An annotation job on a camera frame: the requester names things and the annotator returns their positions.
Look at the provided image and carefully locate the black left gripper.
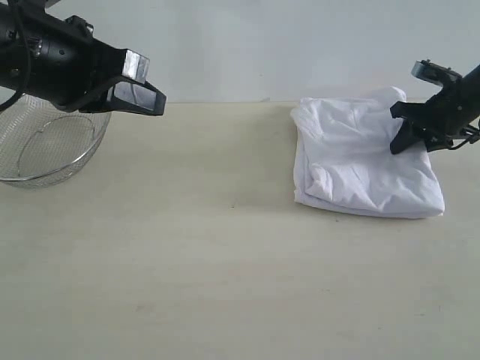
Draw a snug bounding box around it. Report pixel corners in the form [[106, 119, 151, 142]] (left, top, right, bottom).
[[1, 1, 167, 116]]

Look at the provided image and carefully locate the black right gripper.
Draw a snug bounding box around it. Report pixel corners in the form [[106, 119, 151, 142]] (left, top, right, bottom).
[[390, 80, 479, 155]]

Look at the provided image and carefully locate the white t-shirt red lettering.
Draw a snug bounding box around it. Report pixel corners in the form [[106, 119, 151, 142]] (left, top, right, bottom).
[[290, 87, 445, 219]]

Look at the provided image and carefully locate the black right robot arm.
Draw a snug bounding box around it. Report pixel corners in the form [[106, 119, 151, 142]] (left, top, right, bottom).
[[390, 59, 479, 155]]

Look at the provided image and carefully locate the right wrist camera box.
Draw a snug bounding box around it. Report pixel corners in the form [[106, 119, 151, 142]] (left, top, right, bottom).
[[411, 59, 463, 89]]

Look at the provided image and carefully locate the metal mesh strainer bowl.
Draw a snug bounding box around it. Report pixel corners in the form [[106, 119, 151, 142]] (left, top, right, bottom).
[[1, 95, 111, 188]]

